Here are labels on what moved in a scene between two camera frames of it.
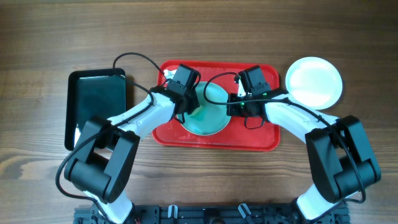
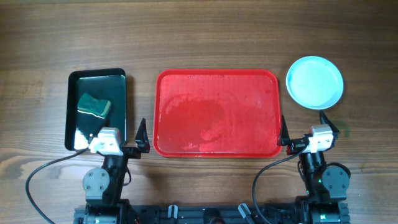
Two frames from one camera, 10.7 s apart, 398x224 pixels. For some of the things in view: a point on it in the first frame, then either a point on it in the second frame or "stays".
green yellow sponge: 196,111 → 88,104
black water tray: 92,94 stays
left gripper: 194,104 → 140,137
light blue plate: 213,98 → 314,82
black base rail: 208,214 stays
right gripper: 232,111 → 295,144
